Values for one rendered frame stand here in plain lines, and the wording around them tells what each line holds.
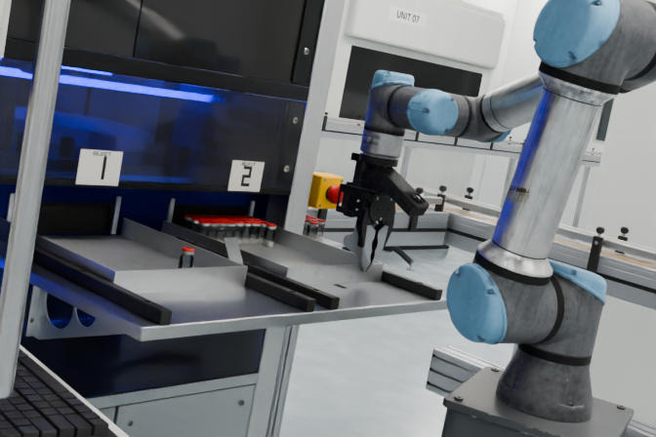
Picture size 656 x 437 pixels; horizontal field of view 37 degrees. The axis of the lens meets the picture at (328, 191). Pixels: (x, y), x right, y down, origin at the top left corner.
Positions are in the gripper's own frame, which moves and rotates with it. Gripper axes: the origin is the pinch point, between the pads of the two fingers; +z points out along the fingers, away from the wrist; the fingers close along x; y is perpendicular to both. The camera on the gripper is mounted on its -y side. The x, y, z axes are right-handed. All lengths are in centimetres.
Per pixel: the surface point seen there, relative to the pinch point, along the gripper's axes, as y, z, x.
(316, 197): 28.3, -7.0, -14.4
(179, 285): 2.4, 2.5, 41.9
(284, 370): 44, 38, -31
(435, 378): 36, 44, -84
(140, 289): 2.4, 2.8, 49.2
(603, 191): 27, -12, -143
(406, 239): 39, 5, -64
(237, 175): 28.2, -10.9, 9.4
